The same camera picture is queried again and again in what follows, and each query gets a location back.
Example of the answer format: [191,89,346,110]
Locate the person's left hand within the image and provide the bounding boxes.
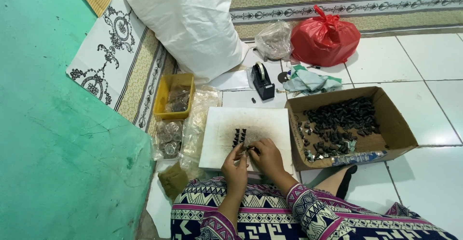
[221,143,250,198]

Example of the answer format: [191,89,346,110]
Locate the person's right hand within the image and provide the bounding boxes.
[247,138,291,183]

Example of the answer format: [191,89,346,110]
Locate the white foam board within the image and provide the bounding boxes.
[198,106,294,175]

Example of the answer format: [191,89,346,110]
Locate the rows of black clip parts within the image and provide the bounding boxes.
[232,128,248,149]

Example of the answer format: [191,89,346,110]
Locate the person's purple patterned dress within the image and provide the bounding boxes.
[170,177,461,240]

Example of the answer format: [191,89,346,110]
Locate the stack of empty clear bags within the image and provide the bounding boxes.
[179,87,222,178]

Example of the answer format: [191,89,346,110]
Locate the olive green cloth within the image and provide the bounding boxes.
[158,161,189,201]

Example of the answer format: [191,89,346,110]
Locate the person's foot in black sock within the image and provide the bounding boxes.
[314,164,359,200]

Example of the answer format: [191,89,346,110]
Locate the clear bag of metal rings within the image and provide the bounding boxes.
[153,120,185,160]

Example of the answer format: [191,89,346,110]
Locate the black tape dispenser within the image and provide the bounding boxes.
[251,61,275,101]

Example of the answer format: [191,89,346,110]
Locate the white plastic sheet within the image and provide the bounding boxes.
[146,159,181,239]

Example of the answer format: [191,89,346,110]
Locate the heap of black parts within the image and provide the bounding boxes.
[299,96,381,154]

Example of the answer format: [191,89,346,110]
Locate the blue label plastic packet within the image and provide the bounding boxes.
[331,150,388,167]

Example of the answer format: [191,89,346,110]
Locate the pale green white cloth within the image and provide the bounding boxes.
[282,65,343,97]

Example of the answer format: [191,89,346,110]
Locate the clear bag of dark parts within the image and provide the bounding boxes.
[164,86,191,113]

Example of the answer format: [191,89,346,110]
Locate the yellow plastic tray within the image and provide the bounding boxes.
[153,73,196,121]

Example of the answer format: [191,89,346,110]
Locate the clear bag of grey parts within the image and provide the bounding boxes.
[255,20,294,61]

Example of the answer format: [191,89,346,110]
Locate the brown cardboard box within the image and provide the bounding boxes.
[285,86,419,172]

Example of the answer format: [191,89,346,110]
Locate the red plastic bag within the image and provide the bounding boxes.
[290,5,361,68]

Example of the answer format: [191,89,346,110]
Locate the large white woven sack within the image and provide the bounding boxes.
[122,0,250,85]

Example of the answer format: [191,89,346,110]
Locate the black white ornament floor mat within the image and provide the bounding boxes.
[66,0,463,136]

